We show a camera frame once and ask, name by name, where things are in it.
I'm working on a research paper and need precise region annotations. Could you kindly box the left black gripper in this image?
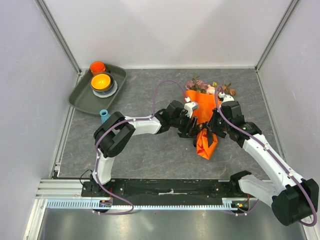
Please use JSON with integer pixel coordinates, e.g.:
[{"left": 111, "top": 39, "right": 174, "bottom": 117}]
[{"left": 170, "top": 110, "right": 200, "bottom": 138}]

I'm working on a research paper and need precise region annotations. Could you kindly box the black ribbon with gold text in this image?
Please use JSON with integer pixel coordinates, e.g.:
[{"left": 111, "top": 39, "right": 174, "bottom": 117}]
[{"left": 192, "top": 123, "right": 218, "bottom": 149}]

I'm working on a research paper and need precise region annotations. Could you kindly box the orange flower bouquet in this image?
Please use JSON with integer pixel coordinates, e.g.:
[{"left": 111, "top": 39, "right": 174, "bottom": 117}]
[{"left": 183, "top": 75, "right": 237, "bottom": 160}]

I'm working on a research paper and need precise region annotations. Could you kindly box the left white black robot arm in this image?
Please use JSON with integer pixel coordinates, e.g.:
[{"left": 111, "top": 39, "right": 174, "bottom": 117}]
[{"left": 92, "top": 100, "right": 199, "bottom": 197}]

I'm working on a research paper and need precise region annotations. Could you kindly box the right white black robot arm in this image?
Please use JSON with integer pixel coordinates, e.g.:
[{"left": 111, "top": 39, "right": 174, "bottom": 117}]
[{"left": 205, "top": 100, "right": 319, "bottom": 227}]

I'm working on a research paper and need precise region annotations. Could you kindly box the blue ribbed vase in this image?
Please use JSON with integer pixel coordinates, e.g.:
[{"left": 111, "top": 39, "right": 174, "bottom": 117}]
[{"left": 99, "top": 109, "right": 111, "bottom": 123}]

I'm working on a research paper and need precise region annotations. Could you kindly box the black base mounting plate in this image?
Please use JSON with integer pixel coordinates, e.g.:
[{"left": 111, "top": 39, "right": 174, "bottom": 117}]
[{"left": 81, "top": 178, "right": 248, "bottom": 202}]

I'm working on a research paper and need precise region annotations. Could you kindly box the dark grey bowl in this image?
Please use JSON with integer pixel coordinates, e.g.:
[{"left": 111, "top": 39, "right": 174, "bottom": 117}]
[{"left": 96, "top": 73, "right": 115, "bottom": 92}]

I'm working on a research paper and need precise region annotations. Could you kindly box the white plate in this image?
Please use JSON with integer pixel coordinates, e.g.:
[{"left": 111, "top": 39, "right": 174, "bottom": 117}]
[{"left": 92, "top": 81, "right": 118, "bottom": 98}]

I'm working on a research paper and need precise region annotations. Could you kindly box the orange bowl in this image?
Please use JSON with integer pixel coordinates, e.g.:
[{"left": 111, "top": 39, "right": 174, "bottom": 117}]
[{"left": 91, "top": 73, "right": 112, "bottom": 91}]

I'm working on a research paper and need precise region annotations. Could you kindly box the grey green plastic tray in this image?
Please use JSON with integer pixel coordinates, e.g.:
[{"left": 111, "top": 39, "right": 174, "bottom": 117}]
[{"left": 68, "top": 63, "right": 128, "bottom": 116}]

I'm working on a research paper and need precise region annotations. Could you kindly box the orange plastic cup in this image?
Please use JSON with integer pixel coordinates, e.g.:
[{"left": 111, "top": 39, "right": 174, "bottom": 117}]
[{"left": 89, "top": 61, "right": 106, "bottom": 76}]

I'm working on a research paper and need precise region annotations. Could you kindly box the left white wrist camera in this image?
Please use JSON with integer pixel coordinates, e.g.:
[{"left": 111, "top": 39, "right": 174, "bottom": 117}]
[{"left": 183, "top": 97, "right": 199, "bottom": 119}]

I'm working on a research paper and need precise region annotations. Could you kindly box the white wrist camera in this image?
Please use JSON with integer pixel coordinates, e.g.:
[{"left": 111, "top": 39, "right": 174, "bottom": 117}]
[
  {"left": 183, "top": 97, "right": 199, "bottom": 119},
  {"left": 218, "top": 92, "right": 235, "bottom": 103}
]

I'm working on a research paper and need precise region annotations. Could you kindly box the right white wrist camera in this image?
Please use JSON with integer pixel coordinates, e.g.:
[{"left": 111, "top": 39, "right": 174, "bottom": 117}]
[{"left": 218, "top": 92, "right": 235, "bottom": 103}]

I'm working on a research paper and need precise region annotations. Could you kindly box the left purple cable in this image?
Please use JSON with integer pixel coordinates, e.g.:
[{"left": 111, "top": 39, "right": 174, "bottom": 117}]
[{"left": 94, "top": 79, "right": 191, "bottom": 216}]

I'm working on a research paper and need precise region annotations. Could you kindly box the grey slotted cable duct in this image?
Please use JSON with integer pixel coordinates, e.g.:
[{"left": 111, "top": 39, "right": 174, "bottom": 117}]
[{"left": 46, "top": 199, "right": 238, "bottom": 211}]

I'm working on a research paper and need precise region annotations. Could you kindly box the right aluminium frame post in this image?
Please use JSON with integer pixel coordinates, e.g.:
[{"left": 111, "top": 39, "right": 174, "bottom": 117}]
[{"left": 254, "top": 0, "right": 300, "bottom": 73}]

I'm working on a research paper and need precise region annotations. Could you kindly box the aluminium frame post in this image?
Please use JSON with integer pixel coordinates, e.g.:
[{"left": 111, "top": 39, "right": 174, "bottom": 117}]
[
  {"left": 254, "top": 0, "right": 300, "bottom": 73},
  {"left": 35, "top": 0, "right": 82, "bottom": 75}
]

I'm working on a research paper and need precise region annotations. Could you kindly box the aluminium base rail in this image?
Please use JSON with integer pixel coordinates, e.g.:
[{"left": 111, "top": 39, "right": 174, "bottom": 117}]
[{"left": 34, "top": 178, "right": 87, "bottom": 200}]

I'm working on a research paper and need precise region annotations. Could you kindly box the left aluminium frame post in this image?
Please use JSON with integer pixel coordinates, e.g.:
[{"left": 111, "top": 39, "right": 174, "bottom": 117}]
[{"left": 35, "top": 0, "right": 82, "bottom": 75}]

